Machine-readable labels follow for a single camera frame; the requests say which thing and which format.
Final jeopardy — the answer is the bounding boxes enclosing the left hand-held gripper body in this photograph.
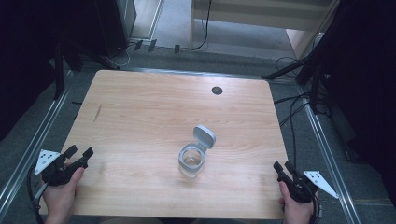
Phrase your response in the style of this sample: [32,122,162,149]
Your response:
[34,149,83,188]

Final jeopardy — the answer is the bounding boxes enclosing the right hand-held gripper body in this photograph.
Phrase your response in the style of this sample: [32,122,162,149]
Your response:
[286,170,340,203]

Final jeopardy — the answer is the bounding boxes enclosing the clear jar with grey lid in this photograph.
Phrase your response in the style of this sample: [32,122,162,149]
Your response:
[177,124,217,179]

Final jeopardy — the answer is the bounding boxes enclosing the person's right hand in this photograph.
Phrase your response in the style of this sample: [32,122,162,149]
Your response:
[277,181,316,224]

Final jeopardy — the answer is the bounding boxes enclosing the person's left hand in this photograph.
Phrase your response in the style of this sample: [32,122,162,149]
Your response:
[41,166,86,219]

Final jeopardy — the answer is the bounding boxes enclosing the black metal stand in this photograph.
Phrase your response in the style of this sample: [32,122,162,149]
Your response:
[53,41,65,101]

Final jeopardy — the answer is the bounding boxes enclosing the black tripod stand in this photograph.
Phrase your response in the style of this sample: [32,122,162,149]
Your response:
[261,57,325,106]

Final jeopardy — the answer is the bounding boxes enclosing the dark curtain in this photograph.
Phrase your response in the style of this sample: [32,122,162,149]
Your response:
[311,0,396,200]
[0,0,97,141]

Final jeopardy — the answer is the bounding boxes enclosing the black cabinet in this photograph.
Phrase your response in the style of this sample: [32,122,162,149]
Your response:
[92,0,138,58]

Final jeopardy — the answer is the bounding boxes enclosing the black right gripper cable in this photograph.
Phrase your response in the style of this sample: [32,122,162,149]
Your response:
[311,190,323,220]

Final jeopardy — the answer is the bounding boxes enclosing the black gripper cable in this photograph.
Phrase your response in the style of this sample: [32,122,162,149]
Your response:
[311,190,323,220]
[26,163,49,224]

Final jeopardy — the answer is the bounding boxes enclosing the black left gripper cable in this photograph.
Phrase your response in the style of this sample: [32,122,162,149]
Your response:
[26,163,49,224]

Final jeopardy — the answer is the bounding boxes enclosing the metal floor rail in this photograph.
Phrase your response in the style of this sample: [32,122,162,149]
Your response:
[299,90,362,224]
[0,70,75,213]

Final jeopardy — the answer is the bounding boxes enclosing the black floor cables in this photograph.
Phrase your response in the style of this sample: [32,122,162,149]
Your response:
[273,55,314,171]

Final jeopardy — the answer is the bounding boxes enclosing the white floor cable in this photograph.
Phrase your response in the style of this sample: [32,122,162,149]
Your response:
[106,42,135,68]

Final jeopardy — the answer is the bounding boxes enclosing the white shelf frame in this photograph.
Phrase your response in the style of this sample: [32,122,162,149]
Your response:
[189,0,341,51]

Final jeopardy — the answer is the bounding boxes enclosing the black hanging cable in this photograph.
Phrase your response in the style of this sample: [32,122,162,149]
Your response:
[186,0,214,52]

